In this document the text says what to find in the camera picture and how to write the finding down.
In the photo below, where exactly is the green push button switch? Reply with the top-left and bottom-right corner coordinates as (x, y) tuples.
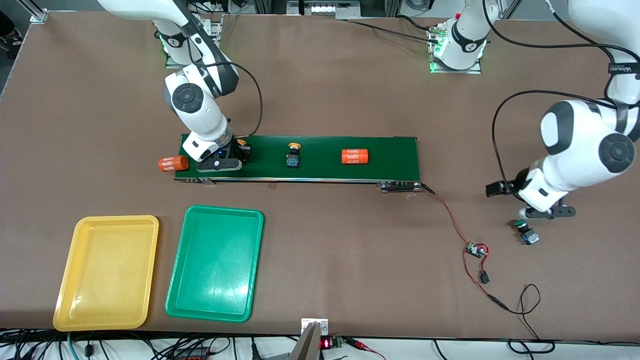
(514, 220), (541, 246)

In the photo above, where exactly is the orange printed cylinder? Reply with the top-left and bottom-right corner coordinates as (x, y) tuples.
(158, 156), (190, 173)
(341, 148), (370, 165)

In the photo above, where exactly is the green conveyor belt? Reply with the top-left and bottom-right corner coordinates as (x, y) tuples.
(173, 133), (423, 193)

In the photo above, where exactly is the green plastic tray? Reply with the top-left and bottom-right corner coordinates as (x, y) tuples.
(165, 205), (265, 323)

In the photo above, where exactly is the yellow plastic tray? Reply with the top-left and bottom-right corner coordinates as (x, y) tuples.
(52, 215), (160, 332)

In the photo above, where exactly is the grey metal pole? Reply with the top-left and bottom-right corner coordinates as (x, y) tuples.
(289, 322), (321, 360)

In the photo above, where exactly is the black power strip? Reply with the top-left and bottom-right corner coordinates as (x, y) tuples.
(170, 345), (213, 360)

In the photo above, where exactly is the red clip lead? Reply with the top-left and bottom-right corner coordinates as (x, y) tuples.
(344, 337), (387, 360)

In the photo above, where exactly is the black shoe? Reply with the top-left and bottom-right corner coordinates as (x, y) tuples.
(0, 12), (23, 58)

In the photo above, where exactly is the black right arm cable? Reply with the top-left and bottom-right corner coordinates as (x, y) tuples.
(192, 60), (263, 138)

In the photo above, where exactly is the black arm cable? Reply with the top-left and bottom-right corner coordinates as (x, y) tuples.
(481, 0), (640, 188)
(192, 60), (263, 138)

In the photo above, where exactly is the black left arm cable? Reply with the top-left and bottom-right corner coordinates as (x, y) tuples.
(481, 0), (640, 188)

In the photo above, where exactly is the red and black wire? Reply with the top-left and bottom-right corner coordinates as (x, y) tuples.
(420, 183), (511, 313)

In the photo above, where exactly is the thin black looped cable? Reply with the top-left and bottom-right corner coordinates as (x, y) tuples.
(487, 283), (556, 353)

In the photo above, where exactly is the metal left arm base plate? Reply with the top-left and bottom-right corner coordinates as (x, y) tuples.
(429, 25), (483, 75)

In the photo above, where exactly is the aluminium frame with light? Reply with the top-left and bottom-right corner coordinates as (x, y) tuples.
(252, 0), (403, 21)

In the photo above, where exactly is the silver mounting bracket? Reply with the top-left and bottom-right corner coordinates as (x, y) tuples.
(301, 318), (329, 337)

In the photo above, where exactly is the black cable across table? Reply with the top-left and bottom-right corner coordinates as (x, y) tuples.
(345, 19), (441, 46)

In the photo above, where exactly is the aluminium corner post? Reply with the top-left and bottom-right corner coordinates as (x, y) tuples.
(20, 0), (48, 23)

